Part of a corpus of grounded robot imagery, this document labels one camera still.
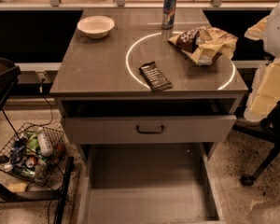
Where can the black cart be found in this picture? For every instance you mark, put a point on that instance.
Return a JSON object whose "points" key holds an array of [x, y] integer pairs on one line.
{"points": [[9, 73]]}

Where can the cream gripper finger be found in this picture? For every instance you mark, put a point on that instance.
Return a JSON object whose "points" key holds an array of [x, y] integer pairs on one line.
{"points": [[265, 92], [256, 32]]}

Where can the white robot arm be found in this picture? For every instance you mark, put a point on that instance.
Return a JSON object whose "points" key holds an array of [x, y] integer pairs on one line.
{"points": [[271, 39]]}

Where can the black drawer handle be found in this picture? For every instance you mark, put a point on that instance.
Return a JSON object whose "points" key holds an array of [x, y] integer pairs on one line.
{"points": [[150, 130]]}

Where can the blue energy drink can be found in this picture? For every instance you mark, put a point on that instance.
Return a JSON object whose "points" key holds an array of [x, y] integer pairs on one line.
{"points": [[168, 14]]}

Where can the black wire basket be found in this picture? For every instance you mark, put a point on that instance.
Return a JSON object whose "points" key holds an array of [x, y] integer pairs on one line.
{"points": [[45, 166]]}

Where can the black rxbar chocolate bar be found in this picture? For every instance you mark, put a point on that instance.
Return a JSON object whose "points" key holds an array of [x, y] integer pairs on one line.
{"points": [[154, 77]]}

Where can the grey cabinet table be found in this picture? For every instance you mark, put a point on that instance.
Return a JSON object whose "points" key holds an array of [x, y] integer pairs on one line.
{"points": [[101, 78]]}

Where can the open grey lower drawer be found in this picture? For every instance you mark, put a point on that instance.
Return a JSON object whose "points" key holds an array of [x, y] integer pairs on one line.
{"points": [[148, 184]]}

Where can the red soda can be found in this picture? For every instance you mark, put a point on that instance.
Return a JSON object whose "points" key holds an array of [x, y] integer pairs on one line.
{"points": [[31, 162]]}

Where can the green snack packet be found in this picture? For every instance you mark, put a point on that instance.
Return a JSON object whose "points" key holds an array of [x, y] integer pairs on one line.
{"points": [[32, 146]]}

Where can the white paper bowl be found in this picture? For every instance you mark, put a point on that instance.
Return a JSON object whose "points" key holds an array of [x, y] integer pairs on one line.
{"points": [[96, 27]]}

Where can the yellow brown chip bag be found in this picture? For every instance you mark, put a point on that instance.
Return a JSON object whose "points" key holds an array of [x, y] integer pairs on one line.
{"points": [[205, 44]]}

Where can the clear plastic bottle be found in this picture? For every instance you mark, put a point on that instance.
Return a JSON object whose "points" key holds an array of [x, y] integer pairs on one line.
{"points": [[44, 142]]}

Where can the blue snack packet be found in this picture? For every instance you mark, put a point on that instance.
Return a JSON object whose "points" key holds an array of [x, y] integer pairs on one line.
{"points": [[17, 150]]}

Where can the black office chair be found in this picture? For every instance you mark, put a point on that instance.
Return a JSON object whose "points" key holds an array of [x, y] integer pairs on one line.
{"points": [[270, 131]]}

